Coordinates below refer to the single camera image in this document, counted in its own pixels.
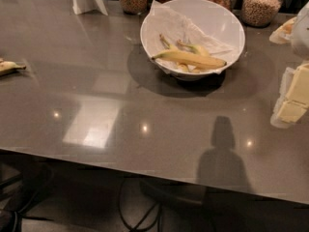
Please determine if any banana on table left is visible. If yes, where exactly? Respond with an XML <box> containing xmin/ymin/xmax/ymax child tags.
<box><xmin>0</xmin><ymin>59</ymin><xmax>26</xmax><ymax>76</ymax></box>

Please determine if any white bowl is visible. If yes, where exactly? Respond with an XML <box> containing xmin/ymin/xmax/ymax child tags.
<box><xmin>140</xmin><ymin>0</ymin><xmax>245</xmax><ymax>67</ymax></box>

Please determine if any long yellow banana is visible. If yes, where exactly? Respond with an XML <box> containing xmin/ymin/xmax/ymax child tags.
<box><xmin>151</xmin><ymin>49</ymin><xmax>227</xmax><ymax>70</ymax></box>

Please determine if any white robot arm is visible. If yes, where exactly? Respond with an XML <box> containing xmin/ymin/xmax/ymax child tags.
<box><xmin>269</xmin><ymin>2</ymin><xmax>309</xmax><ymax>129</ymax></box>

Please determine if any dark stool base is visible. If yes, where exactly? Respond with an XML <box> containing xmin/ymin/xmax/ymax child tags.
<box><xmin>140</xmin><ymin>178</ymin><xmax>207</xmax><ymax>209</ymax></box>

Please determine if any large glass jar of cereal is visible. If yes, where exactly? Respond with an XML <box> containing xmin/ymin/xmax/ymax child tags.
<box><xmin>240</xmin><ymin>0</ymin><xmax>283</xmax><ymax>27</ymax></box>

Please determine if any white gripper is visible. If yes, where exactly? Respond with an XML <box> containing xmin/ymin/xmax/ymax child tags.
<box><xmin>270</xmin><ymin>64</ymin><xmax>309</xmax><ymax>129</ymax></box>

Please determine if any green-tipped banana in bowl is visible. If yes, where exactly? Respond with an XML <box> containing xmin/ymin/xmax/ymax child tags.
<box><xmin>177</xmin><ymin>40</ymin><xmax>210</xmax><ymax>56</ymax></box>

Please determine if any small banana under others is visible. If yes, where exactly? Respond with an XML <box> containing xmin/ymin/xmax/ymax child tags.
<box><xmin>159</xmin><ymin>34</ymin><xmax>200</xmax><ymax>73</ymax></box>

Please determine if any white paper towel liner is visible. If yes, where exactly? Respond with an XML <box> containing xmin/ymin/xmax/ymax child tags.
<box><xmin>140</xmin><ymin>0</ymin><xmax>237</xmax><ymax>80</ymax></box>

